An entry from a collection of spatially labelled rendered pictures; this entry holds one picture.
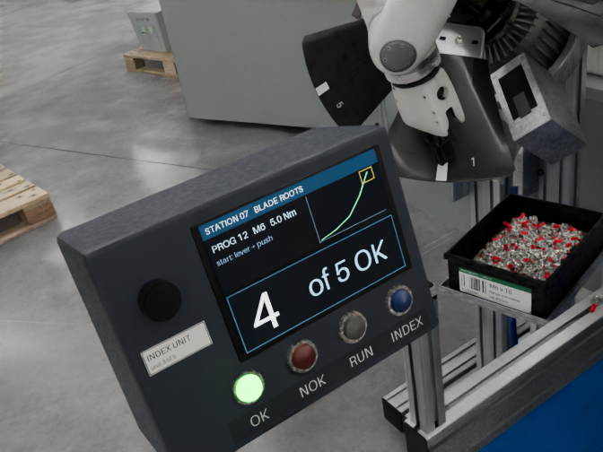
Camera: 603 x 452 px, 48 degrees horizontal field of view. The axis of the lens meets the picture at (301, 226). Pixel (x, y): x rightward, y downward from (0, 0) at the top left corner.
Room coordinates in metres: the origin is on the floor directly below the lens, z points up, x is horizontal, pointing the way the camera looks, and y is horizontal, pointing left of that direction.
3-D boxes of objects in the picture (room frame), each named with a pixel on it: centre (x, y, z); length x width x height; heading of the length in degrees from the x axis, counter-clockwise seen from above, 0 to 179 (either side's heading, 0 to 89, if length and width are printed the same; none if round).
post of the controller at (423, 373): (0.56, -0.10, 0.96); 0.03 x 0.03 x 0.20; 28
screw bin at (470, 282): (0.88, -0.34, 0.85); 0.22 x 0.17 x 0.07; 133
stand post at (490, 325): (1.30, -0.43, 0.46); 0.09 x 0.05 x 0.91; 28
